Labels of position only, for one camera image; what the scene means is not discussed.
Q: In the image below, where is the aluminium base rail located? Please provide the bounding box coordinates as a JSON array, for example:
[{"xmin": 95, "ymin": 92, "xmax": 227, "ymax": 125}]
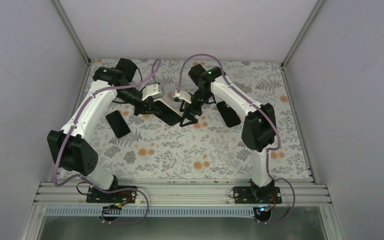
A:
[{"xmin": 33, "ymin": 179, "xmax": 332, "ymax": 207}]

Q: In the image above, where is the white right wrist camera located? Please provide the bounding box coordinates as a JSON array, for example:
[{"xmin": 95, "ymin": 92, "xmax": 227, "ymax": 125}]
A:
[{"xmin": 172, "ymin": 90, "xmax": 192, "ymax": 104}]

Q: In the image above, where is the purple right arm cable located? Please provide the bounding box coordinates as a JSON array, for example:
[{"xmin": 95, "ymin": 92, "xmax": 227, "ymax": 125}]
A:
[{"xmin": 175, "ymin": 53, "xmax": 296, "ymax": 226}]

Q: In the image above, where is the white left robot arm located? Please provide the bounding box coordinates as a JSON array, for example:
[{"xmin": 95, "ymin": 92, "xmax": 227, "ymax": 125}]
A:
[{"xmin": 47, "ymin": 58, "xmax": 162, "ymax": 203}]

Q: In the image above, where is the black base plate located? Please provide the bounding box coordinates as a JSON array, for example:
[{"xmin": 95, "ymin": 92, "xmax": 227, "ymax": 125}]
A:
[
  {"xmin": 85, "ymin": 185, "xmax": 137, "ymax": 204},
  {"xmin": 232, "ymin": 186, "xmax": 283, "ymax": 205}
]

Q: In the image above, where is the grey slotted cable duct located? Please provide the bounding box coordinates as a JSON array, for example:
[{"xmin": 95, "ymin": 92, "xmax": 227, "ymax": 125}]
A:
[{"xmin": 44, "ymin": 205, "xmax": 270, "ymax": 218}]

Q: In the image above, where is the floral patterned table mat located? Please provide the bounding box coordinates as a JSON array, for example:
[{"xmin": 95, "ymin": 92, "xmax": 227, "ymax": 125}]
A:
[{"xmin": 88, "ymin": 61, "xmax": 311, "ymax": 180}]

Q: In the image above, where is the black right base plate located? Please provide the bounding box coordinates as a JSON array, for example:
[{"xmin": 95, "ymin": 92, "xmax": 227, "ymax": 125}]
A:
[{"xmin": 232, "ymin": 186, "xmax": 283, "ymax": 205}]

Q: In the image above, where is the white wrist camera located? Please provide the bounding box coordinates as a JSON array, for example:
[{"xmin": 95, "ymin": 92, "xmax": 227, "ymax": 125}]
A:
[
  {"xmin": 172, "ymin": 90, "xmax": 192, "ymax": 104},
  {"xmin": 141, "ymin": 83, "xmax": 164, "ymax": 101}
]

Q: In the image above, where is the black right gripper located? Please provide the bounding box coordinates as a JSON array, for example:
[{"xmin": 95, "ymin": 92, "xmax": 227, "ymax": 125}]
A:
[{"xmin": 180, "ymin": 88, "xmax": 214, "ymax": 127}]

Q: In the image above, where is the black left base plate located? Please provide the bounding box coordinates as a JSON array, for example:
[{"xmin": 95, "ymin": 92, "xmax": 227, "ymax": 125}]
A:
[{"xmin": 85, "ymin": 185, "xmax": 137, "ymax": 204}]

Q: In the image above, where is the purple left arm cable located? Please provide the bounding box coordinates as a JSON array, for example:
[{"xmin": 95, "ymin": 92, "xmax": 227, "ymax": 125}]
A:
[{"xmin": 52, "ymin": 58, "xmax": 162, "ymax": 188}]

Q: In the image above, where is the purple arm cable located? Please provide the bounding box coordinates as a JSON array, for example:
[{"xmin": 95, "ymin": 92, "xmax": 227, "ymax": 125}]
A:
[
  {"xmin": 175, "ymin": 53, "xmax": 296, "ymax": 226},
  {"xmin": 52, "ymin": 58, "xmax": 162, "ymax": 188}
]

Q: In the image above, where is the black phone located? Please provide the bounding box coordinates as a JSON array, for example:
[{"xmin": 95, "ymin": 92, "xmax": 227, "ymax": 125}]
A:
[{"xmin": 105, "ymin": 110, "xmax": 131, "ymax": 139}]

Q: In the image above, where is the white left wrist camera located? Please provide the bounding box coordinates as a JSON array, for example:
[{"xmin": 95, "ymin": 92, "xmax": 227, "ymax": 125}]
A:
[{"xmin": 141, "ymin": 83, "xmax": 164, "ymax": 101}]

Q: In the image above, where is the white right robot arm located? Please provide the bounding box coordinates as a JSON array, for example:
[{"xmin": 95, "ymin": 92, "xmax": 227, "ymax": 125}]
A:
[{"xmin": 172, "ymin": 64, "xmax": 276, "ymax": 204}]

